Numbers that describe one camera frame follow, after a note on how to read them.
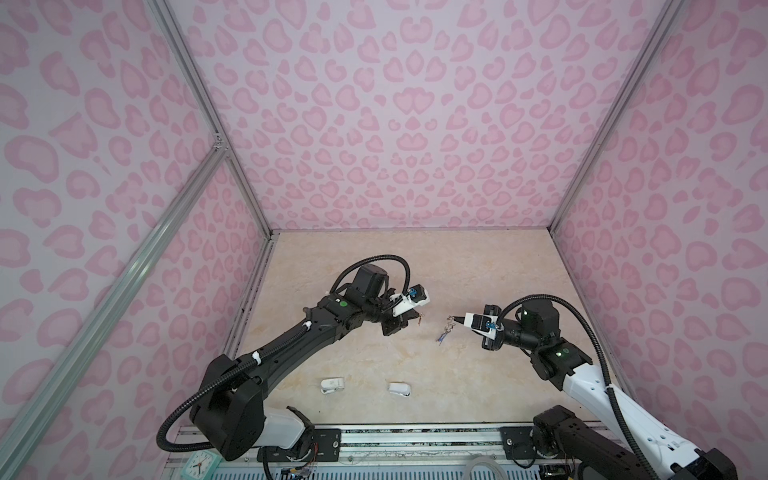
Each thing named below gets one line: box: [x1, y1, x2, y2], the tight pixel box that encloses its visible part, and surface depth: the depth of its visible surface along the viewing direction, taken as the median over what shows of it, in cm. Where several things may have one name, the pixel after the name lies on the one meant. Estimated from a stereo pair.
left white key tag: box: [320, 378, 345, 395], surface depth 82 cm
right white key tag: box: [388, 383, 411, 397], surface depth 82 cm
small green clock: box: [180, 450, 223, 480], surface depth 70 cm
